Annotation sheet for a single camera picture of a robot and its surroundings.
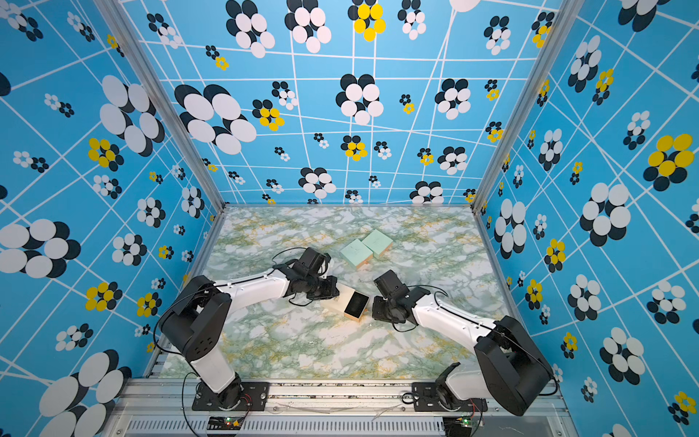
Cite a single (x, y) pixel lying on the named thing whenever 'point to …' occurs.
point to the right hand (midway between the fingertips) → (379, 311)
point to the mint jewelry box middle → (357, 253)
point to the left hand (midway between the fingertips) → (344, 291)
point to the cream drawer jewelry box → (350, 301)
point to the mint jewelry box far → (378, 242)
